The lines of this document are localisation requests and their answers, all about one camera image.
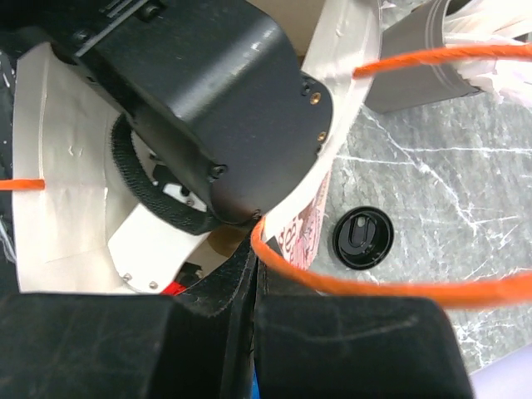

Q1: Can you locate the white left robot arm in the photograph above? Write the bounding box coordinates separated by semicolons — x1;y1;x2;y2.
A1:
1;1;333;294

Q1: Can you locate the brown paper takeout bag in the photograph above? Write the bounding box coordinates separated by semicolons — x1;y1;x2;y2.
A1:
0;0;532;311

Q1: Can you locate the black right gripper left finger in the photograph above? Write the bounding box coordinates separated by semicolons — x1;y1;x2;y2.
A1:
175;239;257;318

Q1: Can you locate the grey straw holder cup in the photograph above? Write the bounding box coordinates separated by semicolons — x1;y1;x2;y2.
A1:
365;0;480;114

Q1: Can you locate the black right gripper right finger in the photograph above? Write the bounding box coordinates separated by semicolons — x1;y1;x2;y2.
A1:
257;260;323;299

